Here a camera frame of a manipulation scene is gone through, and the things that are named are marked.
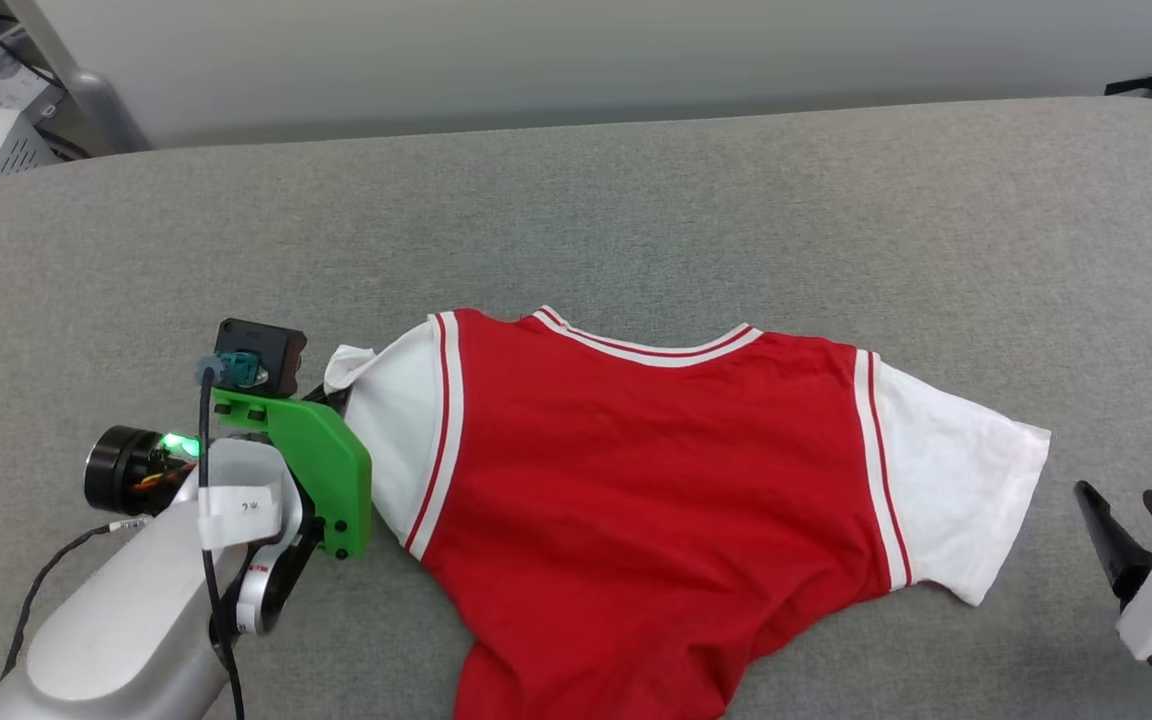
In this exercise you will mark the white unit with black plugs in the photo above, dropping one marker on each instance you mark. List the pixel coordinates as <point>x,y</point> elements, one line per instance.
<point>21,90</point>

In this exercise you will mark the white paper label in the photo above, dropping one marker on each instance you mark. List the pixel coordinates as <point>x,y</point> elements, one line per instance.
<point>241,506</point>

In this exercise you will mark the grey fabric sofa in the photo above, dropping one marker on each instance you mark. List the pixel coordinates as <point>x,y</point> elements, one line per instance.
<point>636,220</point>

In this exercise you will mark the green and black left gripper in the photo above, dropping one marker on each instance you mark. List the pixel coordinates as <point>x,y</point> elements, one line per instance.
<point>326,470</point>

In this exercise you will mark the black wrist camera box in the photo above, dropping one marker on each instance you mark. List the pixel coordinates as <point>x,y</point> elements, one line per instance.
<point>274,350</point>

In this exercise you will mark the grey metal frame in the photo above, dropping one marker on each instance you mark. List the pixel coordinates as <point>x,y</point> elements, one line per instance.
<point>86,90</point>

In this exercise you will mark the red and white T-shirt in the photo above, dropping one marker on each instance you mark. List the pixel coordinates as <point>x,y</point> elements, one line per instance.
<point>656,480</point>

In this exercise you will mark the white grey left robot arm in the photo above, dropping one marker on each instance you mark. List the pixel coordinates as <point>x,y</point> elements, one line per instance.
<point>116,620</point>

